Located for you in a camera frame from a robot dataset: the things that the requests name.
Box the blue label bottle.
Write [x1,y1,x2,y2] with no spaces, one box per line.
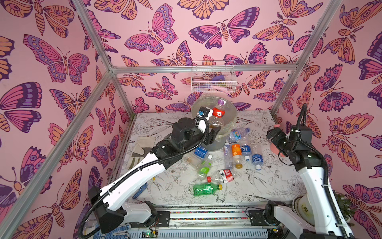
[194,146,213,161]
[241,144,252,161]
[252,154,264,171]

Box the round red label bottle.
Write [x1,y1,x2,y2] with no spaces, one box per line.
[209,99,226,128]

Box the clear green cap bottle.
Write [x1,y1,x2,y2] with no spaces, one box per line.
[183,154,202,169]

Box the colourful label bottle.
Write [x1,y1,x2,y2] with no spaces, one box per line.
[227,127,251,143]

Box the green plastic bottle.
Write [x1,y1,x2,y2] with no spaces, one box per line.
[193,183,222,196]

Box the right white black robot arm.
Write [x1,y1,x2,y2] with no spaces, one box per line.
[249,125,355,239]

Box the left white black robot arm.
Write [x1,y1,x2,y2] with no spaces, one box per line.
[78,107,221,239]

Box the grey mesh waste bin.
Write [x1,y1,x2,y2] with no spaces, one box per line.
[191,94,237,151]

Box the pink plastic watering can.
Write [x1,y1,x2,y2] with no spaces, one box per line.
[270,129,287,158]

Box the lime green label bottle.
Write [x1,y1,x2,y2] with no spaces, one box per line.
[197,160,211,180]

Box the purple label clear bottle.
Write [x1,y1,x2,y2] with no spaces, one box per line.
[223,143,234,169]

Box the beige grey work glove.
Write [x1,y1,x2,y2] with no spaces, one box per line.
[126,136,156,169]

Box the orange label bottle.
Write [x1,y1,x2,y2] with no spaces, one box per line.
[231,143,243,169]

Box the red white label bottle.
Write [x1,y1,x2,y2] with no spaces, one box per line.
[207,169,234,184]

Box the potted green plant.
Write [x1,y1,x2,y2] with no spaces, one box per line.
[292,192,355,227]

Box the blue dotted work glove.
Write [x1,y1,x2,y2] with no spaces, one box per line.
[93,224,131,239]

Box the white wire wall basket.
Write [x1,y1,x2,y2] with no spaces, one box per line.
[190,61,237,94]

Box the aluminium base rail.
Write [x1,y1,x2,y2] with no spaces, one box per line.
[126,205,294,239]

